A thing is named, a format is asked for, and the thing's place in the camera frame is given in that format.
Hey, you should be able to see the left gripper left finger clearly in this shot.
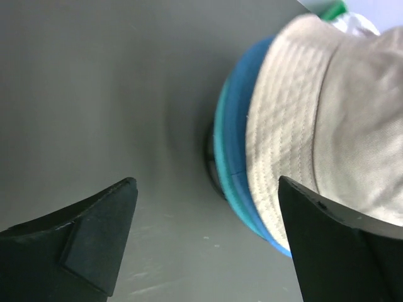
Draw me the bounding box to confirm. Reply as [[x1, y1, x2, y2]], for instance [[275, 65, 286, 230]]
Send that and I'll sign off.
[[1, 177, 138, 301]]

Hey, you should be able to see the green plastic tray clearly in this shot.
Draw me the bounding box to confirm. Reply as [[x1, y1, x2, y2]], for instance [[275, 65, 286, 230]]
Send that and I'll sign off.
[[319, 0, 348, 21]]

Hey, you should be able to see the medium blue bucket hat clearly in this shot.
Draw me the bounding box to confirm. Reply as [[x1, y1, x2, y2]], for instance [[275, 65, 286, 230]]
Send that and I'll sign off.
[[224, 36, 292, 257]]

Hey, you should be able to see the beige bucket hat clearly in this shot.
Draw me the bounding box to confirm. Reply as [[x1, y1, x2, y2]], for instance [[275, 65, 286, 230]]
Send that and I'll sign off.
[[246, 14, 402, 250]]

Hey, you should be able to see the black wire hat stand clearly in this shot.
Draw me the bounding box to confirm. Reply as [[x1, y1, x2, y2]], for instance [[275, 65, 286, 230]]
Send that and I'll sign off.
[[203, 123, 226, 200]]

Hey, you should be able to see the cyan bucket hat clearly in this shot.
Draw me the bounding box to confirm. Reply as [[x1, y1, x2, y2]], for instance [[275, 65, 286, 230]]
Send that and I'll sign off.
[[212, 79, 267, 240]]

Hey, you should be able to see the white hat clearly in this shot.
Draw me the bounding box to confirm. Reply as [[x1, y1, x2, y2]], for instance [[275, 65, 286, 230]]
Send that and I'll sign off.
[[331, 12, 380, 37]]

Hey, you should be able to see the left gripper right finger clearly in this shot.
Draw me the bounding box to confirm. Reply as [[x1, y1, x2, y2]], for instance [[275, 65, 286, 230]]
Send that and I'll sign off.
[[278, 176, 402, 301]]

